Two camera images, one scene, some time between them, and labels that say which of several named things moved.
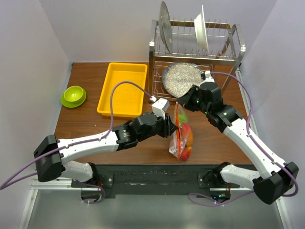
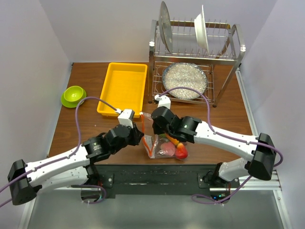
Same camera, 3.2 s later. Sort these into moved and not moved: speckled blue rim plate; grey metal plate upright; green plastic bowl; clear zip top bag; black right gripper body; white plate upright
Moved: black right gripper body; clear zip top bag
Not moved: white plate upright; speckled blue rim plate; green plastic bowl; grey metal plate upright
